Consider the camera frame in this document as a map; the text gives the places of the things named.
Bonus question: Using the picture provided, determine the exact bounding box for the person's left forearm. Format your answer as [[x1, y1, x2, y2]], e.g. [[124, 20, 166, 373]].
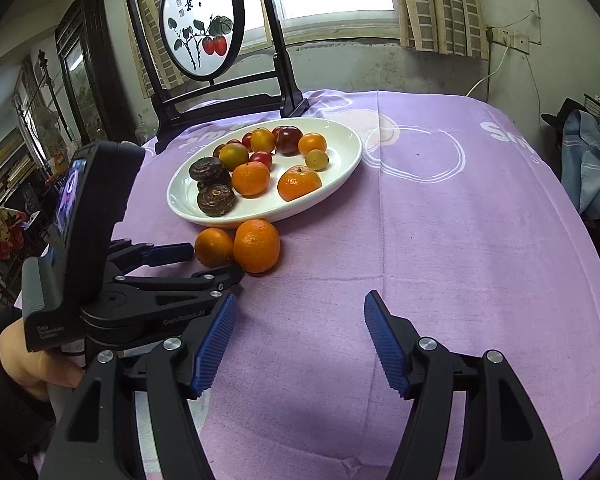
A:
[[0, 305, 56, 480]]

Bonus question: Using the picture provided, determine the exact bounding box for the person's left hand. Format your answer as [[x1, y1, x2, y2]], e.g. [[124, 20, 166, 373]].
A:
[[0, 317, 84, 402]]

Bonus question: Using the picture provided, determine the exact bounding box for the large orange mandarin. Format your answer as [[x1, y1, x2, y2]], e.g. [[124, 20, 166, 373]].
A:
[[233, 219, 281, 274]]

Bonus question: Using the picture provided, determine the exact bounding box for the large dark red plum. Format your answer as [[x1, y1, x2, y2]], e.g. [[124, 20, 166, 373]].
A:
[[277, 126, 304, 157]]

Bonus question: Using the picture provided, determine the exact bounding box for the white wall socket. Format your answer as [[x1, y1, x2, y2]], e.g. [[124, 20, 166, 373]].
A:
[[487, 25, 531, 53]]

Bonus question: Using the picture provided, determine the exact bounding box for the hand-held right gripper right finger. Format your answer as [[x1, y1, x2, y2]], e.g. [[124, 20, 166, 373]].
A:
[[364, 290, 563, 480]]

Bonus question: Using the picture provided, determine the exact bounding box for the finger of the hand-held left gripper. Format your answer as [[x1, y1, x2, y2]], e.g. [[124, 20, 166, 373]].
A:
[[112, 265, 245, 306], [106, 239, 196, 278]]

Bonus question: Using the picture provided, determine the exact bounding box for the red floral cloth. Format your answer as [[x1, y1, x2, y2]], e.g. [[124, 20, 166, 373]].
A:
[[0, 210, 28, 261]]

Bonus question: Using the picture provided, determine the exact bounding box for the purple tablecloth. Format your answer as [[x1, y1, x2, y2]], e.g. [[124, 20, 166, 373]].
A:
[[45, 89, 600, 480]]

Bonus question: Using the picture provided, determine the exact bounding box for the dark wooden cabinet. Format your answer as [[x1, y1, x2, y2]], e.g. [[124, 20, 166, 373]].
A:
[[55, 0, 138, 146]]

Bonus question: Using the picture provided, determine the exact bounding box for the beige checked curtain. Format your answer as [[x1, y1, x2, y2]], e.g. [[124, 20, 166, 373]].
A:
[[395, 0, 488, 58], [125, 0, 191, 98]]

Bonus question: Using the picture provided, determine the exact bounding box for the yellowish orange mandarin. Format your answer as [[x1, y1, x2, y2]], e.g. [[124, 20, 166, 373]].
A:
[[250, 128, 276, 154]]

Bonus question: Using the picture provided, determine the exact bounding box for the blue cloth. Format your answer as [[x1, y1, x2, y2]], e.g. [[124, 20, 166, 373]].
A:
[[560, 110, 600, 216]]

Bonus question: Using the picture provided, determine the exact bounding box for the bookshelf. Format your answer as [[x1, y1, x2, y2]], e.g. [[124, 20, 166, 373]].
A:
[[0, 130, 46, 211]]

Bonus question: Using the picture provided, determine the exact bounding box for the white cable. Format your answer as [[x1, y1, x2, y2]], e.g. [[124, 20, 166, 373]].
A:
[[465, 45, 511, 98]]

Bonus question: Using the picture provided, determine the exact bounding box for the white oval plate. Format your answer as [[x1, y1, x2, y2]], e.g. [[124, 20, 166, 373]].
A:
[[166, 118, 363, 229]]

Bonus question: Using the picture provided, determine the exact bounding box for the large dark brown water chestnut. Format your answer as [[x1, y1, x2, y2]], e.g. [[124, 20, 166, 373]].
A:
[[196, 184, 237, 218]]

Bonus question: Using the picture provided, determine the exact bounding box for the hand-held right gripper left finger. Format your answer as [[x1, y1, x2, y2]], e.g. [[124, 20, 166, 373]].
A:
[[39, 292, 238, 480]]

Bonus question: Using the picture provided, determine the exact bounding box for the black metal chair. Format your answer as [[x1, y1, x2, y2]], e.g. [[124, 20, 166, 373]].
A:
[[126, 0, 311, 156]]

